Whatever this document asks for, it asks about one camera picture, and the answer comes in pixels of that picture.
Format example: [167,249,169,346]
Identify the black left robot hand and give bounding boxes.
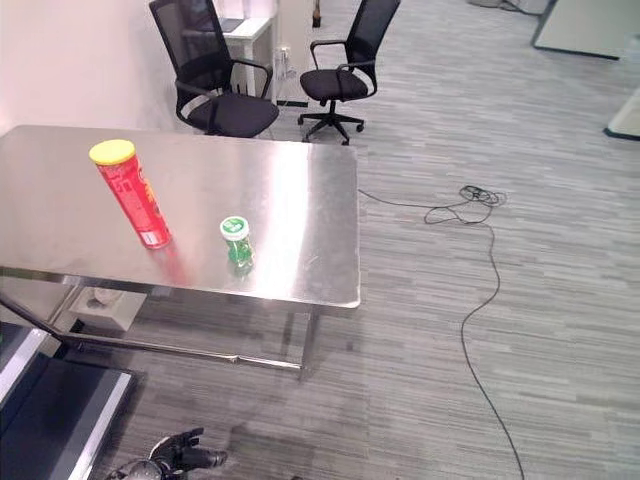
[148,427,229,474]

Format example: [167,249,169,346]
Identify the black treadmill platform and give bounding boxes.
[0,322,136,480]

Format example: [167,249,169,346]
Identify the white box under table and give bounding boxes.
[68,287,149,335]

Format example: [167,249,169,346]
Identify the green candy jar white lid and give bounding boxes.
[219,215,255,276]

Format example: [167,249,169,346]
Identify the stainless steel table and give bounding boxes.
[0,124,362,384]

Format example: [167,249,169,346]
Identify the red chip can yellow lid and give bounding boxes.
[88,139,174,251]

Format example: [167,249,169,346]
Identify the black mesh office chair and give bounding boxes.
[148,0,280,139]
[298,0,402,147]

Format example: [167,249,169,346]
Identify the white desk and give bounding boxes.
[212,14,276,101]

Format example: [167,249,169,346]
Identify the beige panel dark base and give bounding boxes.
[603,87,640,142]

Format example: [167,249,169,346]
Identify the grey partition panel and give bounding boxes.
[530,0,640,62]

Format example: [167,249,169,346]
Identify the black floor cable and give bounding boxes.
[357,184,526,480]

